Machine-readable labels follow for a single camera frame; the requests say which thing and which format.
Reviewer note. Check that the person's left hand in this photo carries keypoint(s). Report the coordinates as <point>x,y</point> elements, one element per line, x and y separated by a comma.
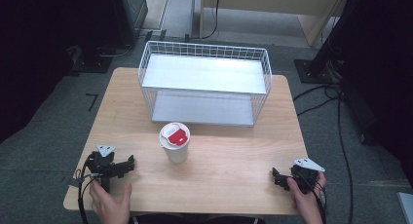
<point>112,207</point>

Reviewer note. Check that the person's right hand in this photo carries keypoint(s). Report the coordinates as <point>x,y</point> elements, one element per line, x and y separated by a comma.
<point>307,206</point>

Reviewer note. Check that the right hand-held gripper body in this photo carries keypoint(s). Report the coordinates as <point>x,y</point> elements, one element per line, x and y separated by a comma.
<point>305,177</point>

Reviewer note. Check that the black metal stand with base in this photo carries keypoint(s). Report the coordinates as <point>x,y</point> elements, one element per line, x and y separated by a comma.
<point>319,61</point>

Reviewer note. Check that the pale flat object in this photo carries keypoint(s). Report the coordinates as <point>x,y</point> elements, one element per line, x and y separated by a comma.
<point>406,207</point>

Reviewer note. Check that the person's dark clothing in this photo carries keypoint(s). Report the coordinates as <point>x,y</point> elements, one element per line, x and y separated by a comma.
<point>195,219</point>

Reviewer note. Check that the dark cabinet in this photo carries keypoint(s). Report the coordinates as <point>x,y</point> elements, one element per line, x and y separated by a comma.
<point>130,13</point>

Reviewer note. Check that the white cup with red-labelled lid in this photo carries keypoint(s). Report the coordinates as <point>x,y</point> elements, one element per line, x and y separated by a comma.
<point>175,152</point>

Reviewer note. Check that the black stand base plate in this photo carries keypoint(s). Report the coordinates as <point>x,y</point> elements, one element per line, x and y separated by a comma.
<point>92,63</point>

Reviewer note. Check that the dark curtain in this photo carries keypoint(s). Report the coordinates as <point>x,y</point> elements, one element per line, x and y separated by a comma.
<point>29,61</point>
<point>383,71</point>

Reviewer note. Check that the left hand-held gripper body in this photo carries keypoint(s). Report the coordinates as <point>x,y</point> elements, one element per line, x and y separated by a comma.
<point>102,164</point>

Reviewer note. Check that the light wooden furniture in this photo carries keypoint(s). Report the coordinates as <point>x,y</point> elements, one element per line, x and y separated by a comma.
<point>276,1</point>

